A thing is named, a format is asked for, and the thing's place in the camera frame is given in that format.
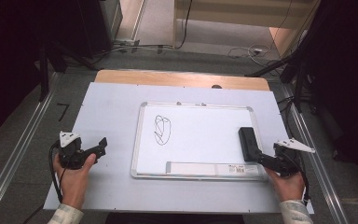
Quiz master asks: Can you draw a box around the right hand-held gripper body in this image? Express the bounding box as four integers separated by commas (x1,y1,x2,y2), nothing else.
272,137,317,178

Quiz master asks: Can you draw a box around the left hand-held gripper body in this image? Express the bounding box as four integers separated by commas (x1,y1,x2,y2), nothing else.
58,131,95,171

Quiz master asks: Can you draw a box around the black whiteboard eraser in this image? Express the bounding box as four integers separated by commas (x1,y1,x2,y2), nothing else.
238,126,264,163

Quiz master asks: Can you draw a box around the silver framed whiteboard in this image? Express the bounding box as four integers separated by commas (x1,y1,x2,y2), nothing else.
130,101,269,182

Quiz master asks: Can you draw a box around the person's right hand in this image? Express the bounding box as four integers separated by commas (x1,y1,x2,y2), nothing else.
263,167,306,203

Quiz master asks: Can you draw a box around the person's left hand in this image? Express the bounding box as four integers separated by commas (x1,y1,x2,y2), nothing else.
52,152,98,211

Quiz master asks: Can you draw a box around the white table cover board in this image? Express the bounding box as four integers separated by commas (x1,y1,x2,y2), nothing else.
43,81,315,216

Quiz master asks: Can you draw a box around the black metal stand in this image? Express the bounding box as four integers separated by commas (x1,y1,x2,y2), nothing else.
244,31,316,114
37,43,51,103

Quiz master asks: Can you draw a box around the wooden table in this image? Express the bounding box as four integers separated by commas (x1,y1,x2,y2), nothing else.
93,69,271,92

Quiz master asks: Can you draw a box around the grey power strip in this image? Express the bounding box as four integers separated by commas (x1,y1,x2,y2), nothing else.
114,37,142,49

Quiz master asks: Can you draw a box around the dark cabinet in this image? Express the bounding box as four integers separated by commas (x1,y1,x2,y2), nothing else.
76,0,124,60

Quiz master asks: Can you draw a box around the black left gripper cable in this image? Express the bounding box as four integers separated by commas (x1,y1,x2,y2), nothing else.
48,140,67,203

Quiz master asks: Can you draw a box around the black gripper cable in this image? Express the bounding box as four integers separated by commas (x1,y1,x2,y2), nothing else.
287,153,311,207
48,140,67,203

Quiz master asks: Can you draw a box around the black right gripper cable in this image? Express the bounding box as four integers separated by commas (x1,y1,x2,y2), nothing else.
287,153,311,207

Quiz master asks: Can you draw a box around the metal floor rail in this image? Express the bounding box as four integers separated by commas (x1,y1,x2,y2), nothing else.
280,83,351,224
0,72,61,224

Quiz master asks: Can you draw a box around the black floor cable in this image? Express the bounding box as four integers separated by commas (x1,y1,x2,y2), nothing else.
277,95,296,132

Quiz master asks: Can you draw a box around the white floor cable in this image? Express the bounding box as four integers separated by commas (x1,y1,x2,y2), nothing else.
227,44,273,61

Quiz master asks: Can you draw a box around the black hanging cable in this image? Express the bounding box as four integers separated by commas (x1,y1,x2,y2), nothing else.
174,0,195,50

